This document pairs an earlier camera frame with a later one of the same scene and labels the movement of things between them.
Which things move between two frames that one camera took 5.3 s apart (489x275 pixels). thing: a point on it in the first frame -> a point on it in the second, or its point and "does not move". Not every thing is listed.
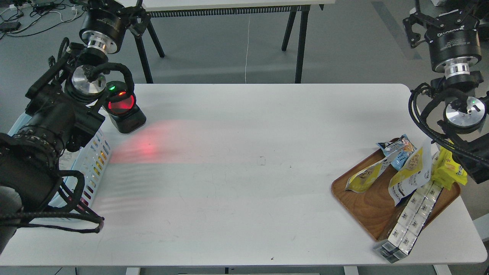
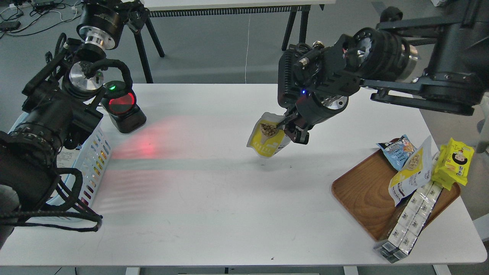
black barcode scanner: x=120 y=106 does not move
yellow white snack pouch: x=360 y=181 -> x=266 y=138
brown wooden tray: x=373 y=208 does not move
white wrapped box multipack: x=416 y=211 does not move
